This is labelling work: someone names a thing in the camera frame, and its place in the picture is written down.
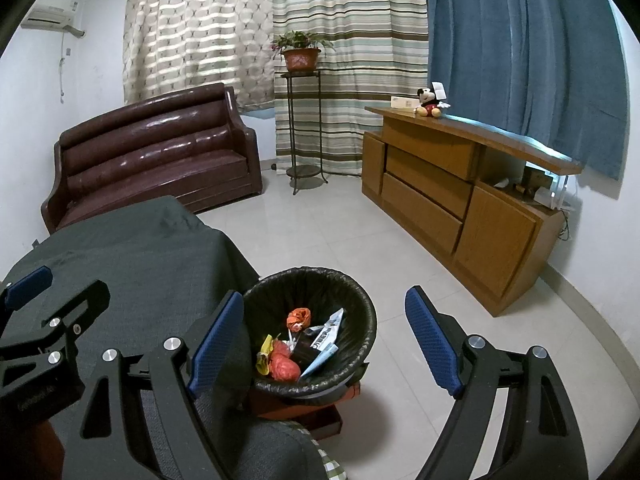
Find white router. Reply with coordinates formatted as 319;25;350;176
547;176;571;210

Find blue curtain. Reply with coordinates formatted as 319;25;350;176
425;0;630;181

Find red plastic bag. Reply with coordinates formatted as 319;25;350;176
269;342;301;382

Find black metal plant stand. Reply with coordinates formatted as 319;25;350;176
280;70;329;196

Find wall cable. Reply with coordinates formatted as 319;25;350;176
59;35;71;103

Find striped curtain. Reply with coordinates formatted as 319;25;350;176
271;0;431;177

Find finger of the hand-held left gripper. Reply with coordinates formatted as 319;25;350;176
0;266;53;311
0;280;111;368

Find brown leather sofa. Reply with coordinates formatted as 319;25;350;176
41;82;263;235

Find black-bagged waste bin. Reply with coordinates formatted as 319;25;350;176
242;266;377;401

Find orange wrapper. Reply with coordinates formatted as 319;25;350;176
286;308;312;332

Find red stool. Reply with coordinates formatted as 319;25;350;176
247;380;363;441

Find beige patterned curtain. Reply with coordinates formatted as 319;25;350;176
122;0;276;111

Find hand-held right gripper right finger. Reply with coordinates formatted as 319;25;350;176
404;286;590;480

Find mouse plush toy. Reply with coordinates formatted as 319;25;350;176
415;81;451;119

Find wooden cabinet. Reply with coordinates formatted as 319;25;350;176
361;106;583;317

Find white blue snack packet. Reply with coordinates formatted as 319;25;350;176
300;308;345;378

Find brown box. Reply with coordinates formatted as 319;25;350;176
520;167;548;196

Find white air conditioner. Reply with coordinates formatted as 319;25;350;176
21;0;86;37

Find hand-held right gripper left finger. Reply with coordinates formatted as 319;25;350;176
62;289;246;480

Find dark grey tablecloth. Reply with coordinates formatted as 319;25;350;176
0;195;326;480

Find yellow wrapper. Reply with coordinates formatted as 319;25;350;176
256;335;276;376

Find potted plant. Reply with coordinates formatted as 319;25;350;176
271;31;335;72

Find green checkered cloth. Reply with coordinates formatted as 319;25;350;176
310;440;348;480

